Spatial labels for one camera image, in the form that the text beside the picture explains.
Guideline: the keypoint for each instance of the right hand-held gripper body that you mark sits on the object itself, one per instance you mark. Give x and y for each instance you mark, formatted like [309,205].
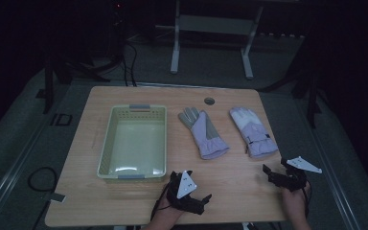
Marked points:
[295,179]

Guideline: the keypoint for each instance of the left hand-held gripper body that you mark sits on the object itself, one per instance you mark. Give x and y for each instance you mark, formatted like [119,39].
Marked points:
[187,185]

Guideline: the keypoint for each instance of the purple and white glove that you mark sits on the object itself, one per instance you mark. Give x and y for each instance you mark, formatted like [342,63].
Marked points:
[255,134]

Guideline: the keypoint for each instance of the purple glove with grey palm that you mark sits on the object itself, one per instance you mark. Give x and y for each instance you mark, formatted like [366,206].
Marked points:
[204,137]

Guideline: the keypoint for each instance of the pale green plastic basket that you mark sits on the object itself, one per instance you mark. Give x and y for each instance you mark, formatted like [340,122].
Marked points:
[137,143]

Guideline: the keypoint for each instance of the person's right hand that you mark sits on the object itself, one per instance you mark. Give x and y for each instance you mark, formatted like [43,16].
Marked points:
[293,201]

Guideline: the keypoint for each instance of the person's left hand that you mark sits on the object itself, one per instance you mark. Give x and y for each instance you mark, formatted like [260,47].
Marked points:
[167,213]

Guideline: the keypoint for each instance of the dark metal stand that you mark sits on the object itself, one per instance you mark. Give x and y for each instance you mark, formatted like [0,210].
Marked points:
[310,86]

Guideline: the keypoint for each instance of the grey round table grommet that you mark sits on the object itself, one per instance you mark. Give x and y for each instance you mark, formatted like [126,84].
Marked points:
[209,101]

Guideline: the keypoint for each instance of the grey tape piece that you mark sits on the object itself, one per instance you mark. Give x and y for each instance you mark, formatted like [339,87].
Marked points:
[56,197]

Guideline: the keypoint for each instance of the black tripod stand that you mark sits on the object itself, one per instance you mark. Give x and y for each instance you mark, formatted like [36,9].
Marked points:
[64,68]

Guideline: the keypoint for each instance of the white metal stand frame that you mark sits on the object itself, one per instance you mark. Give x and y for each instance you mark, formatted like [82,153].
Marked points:
[211,24]

